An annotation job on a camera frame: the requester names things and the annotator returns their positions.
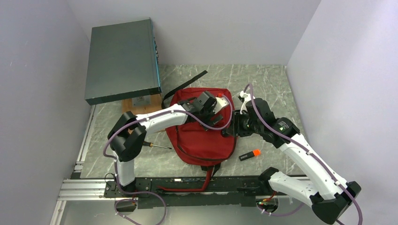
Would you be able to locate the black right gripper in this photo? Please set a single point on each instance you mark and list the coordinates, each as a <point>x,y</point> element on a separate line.
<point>235,127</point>

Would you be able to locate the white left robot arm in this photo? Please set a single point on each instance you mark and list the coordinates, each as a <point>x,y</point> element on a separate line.
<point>127,137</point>

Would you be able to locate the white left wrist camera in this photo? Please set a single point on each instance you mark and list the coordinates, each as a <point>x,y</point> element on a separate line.
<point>221,103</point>

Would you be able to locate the wooden board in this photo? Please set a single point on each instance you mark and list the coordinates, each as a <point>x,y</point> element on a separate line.
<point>156,101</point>

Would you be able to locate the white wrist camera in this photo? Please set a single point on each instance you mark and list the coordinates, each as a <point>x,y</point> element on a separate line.
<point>221,103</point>
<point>245,98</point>

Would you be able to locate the metal post with base plate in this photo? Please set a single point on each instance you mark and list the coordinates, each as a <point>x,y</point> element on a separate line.
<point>141,101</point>

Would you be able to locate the black yellow screwdriver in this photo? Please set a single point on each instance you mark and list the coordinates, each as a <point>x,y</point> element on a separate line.
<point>150,144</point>

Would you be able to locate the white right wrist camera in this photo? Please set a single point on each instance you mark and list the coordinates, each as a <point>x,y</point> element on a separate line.
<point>245,98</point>

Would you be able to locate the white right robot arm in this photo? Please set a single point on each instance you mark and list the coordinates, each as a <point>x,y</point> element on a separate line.
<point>327,193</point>

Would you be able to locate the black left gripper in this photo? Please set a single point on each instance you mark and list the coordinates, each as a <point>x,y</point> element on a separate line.
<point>213,120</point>

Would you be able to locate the dark grey box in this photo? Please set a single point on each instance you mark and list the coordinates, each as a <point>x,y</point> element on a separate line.
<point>123,62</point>

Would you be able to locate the red backpack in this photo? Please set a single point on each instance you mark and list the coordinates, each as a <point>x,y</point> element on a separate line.
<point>195,144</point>

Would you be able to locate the orange highlighter marker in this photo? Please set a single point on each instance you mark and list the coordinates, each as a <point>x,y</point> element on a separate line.
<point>249,155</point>

